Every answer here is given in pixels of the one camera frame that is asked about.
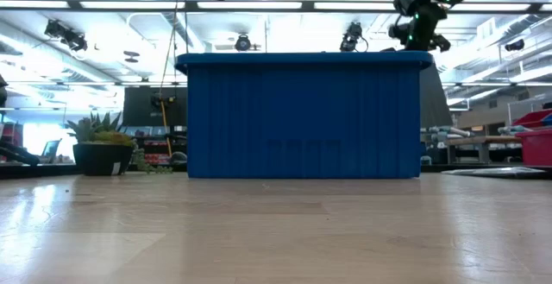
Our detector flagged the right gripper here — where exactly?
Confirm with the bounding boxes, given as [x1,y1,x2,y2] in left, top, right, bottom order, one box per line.
[405,3,452,54]

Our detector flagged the large blue plastic bin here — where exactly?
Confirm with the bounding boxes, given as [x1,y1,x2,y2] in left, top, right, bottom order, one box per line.
[174,50,435,180]

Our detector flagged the black ceiling fixture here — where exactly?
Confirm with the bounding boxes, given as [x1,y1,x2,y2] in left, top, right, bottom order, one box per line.
[504,38,526,53]

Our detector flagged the pale grey background equipment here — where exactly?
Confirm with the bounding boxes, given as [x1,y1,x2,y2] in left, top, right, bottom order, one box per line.
[497,123,532,136]
[421,123,472,141]

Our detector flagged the black monitor screen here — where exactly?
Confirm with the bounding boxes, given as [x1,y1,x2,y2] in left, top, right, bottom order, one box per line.
[122,85,189,128]

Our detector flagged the red tilted tray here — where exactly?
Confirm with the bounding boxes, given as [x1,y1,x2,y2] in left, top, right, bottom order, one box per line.
[511,109,552,129]

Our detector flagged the black ceiling spotlight cluster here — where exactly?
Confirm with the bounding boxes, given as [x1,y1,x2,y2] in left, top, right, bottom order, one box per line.
[44,19,89,53]

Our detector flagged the grey flat sheet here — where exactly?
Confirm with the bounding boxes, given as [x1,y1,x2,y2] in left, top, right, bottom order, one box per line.
[442,166,547,179]

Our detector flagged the red plastic bin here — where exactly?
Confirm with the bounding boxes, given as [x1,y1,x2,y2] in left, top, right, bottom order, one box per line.
[515,129,552,167]

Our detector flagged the background shelf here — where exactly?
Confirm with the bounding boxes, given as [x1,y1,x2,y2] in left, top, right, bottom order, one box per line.
[119,125,189,167]

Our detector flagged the grey round object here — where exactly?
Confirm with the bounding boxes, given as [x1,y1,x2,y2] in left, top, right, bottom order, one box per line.
[169,151,189,167]

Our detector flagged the green spiky plant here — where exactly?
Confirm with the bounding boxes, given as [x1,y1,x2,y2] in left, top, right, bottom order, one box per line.
[66,110,173,175]

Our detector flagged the black plant pot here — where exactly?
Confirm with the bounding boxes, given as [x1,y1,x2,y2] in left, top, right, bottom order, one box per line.
[72,143,135,177]

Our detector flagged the laptop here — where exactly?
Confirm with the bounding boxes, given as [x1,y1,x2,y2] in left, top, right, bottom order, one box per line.
[41,139,63,162]

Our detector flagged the red background object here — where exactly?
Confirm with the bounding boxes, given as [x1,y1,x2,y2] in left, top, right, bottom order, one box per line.
[2,122,23,147]

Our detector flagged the black slanted bar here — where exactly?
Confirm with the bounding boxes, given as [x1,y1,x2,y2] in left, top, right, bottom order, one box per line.
[0,140,42,167]

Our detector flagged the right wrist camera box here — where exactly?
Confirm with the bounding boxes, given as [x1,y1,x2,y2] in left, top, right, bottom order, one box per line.
[386,21,411,42]

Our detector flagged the thin hanging cable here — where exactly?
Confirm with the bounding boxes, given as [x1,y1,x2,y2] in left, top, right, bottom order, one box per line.
[158,0,180,98]
[184,0,190,54]

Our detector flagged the round black ceiling camera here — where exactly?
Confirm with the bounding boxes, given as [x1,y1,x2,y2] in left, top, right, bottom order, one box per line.
[234,34,253,53]

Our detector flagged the black ceiling camera with cable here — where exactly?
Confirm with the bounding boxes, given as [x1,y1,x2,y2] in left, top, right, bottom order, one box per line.
[339,21,369,54]

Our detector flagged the yellow hose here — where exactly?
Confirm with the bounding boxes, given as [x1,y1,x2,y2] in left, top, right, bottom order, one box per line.
[158,97,174,159]

